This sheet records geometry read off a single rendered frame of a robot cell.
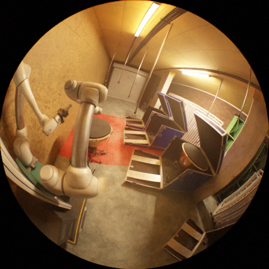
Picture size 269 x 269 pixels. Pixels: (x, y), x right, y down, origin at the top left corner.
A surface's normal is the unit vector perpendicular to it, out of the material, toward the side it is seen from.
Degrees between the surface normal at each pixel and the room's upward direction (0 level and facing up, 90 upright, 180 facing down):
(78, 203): 0
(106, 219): 0
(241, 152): 90
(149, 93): 90
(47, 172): 7
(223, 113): 90
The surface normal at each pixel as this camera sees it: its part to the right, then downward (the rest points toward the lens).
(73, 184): 0.33, -0.24
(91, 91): 0.44, -0.04
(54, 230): 0.33, -0.78
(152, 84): 0.18, 0.60
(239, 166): -0.93, -0.16
